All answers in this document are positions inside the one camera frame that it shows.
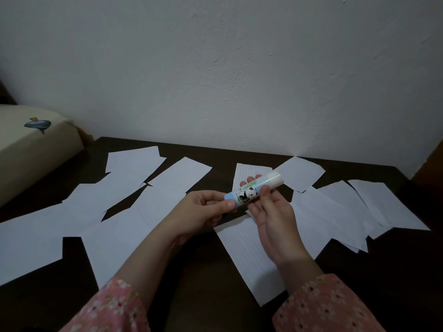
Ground dark brown curtain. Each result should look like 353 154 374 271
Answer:
0 81 18 106

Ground person's right forearm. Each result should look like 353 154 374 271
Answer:
271 252 387 332

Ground person's left forearm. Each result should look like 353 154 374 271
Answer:
59 223 189 332

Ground person's right hand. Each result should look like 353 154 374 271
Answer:
239 174 312 267

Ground person's left hand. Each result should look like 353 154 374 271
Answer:
165 190 238 246

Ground brown wooden furniture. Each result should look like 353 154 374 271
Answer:
410 140 443 184

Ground white panda print glue stick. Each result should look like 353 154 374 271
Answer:
224 171 284 208

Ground white paper sheets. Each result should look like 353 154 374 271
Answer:
0 145 431 289

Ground beige mattress with whale print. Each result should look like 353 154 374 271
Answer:
0 104 85 207

